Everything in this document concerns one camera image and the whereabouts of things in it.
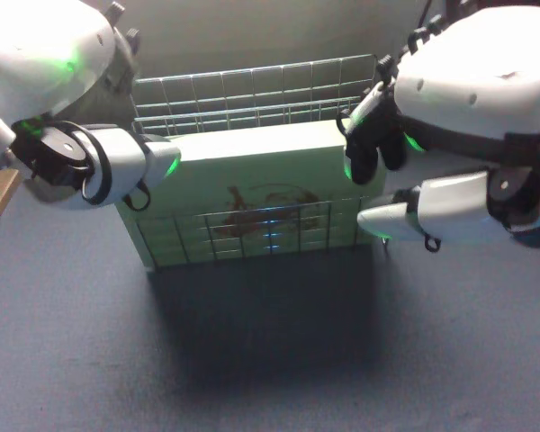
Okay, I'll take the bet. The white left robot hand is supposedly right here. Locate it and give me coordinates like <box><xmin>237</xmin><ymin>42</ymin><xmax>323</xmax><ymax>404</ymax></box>
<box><xmin>0</xmin><ymin>0</ymin><xmax>183</xmax><ymax>212</ymax></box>

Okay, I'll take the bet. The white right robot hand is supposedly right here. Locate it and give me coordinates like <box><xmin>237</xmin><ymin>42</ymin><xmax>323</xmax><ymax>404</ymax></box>
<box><xmin>336</xmin><ymin>4</ymin><xmax>540</xmax><ymax>253</ymax></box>

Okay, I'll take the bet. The light green paperback book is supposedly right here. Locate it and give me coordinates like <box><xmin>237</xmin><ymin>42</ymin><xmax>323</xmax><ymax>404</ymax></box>
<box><xmin>114</xmin><ymin>119</ymin><xmax>388</xmax><ymax>271</ymax></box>

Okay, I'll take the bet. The grey table cloth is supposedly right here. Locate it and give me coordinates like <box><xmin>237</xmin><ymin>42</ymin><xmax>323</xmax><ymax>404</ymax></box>
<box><xmin>0</xmin><ymin>170</ymin><xmax>540</xmax><ymax>432</ymax></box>

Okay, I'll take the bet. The thin black cable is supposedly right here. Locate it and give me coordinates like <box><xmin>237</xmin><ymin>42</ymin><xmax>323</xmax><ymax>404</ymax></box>
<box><xmin>416</xmin><ymin>0</ymin><xmax>433</xmax><ymax>28</ymax></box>

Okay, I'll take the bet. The wire metal book rack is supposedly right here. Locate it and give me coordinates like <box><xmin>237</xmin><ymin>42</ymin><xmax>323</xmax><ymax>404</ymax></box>
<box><xmin>130</xmin><ymin>53</ymin><xmax>392</xmax><ymax>269</ymax></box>

